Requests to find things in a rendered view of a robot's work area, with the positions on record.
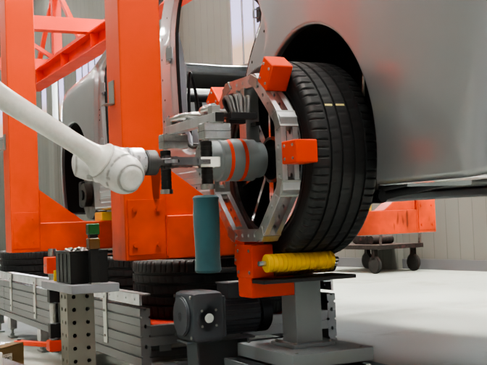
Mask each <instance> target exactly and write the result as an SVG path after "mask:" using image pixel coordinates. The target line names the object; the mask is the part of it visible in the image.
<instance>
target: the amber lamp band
mask: <svg viewBox="0 0 487 365"><path fill-rule="evenodd" d="M86 249H88V250H93V249H100V238H86Z"/></svg>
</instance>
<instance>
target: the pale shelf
mask: <svg viewBox="0 0 487 365"><path fill-rule="evenodd" d="M41 287H42V288H43V289H47V290H53V291H57V292H61V293H67V294H71V295H76V294H86V293H106V292H116V291H120V284H119V283H118V282H100V284H95V285H89V284H88V283H86V284H76V285H70V284H65V283H61V282H57V281H54V280H42V281H41Z"/></svg>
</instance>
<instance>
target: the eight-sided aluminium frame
mask: <svg viewBox="0 0 487 365"><path fill-rule="evenodd" d="M258 77H259V73H254V74H250V75H249V76H246V77H243V78H240V79H238V80H234V81H232V82H228V83H226V84H225V87H224V88H223V90H222V95H221V98H220V102H219V104H218V105H220V108H221V109H225V108H224V106H223V105H222V98H223V97H224V96H228V95H233V91H241V88H245V89H246V90H249V89H252V88H254V90H255V91H256V92H257V94H258V96H259V98H260V99H261V101H262V103H263V104H264V106H265V108H266V110H267V112H268V113H269V115H270V116H271V118H272V120H273V123H274V126H275V158H276V176H277V183H276V188H275V191H274V193H273V195H272V198H271V200H270V203H269V206H268V207H267V211H266V212H265V215H264V218H263V220H262V223H261V225H260V227H259V229H248V227H247V226H246V223H245V221H244V218H243V217H242V215H241V213H240V211H239V209H238V207H237V205H236V203H235V201H234V199H233V197H232V195H231V191H230V181H227V182H220V184H219V182H216V181H214V180H213V182H214V183H213V184H215V189H210V190H209V191H210V195H217V196H218V197H219V200H218V202H219V212H220V218H221V220H222V223H223V225H224V227H225V229H226V231H227V233H228V237H229V238H230V240H231V241H232V242H235V241H236V240H237V241H241V242H257V243H261V242H274V241H278V239H279V237H280V236H281V233H282V230H283V228H284V225H285V223H286V220H287V219H288V216H289V214H290V212H291V209H292V207H293V205H294V202H295V200H296V197H298V196H299V191H300V183H301V180H300V178H299V164H288V166H287V164H283V158H282V142H283V141H286V136H287V140H293V139H298V126H299V124H298V122H297V116H296V113H295V111H294V110H293V109H292V108H291V106H290V104H289V103H288V101H287V100H286V97H285V96H284V95H283V93H282V91H266V90H265V89H264V88H263V87H262V86H261V84H260V83H259V82H258Z"/></svg>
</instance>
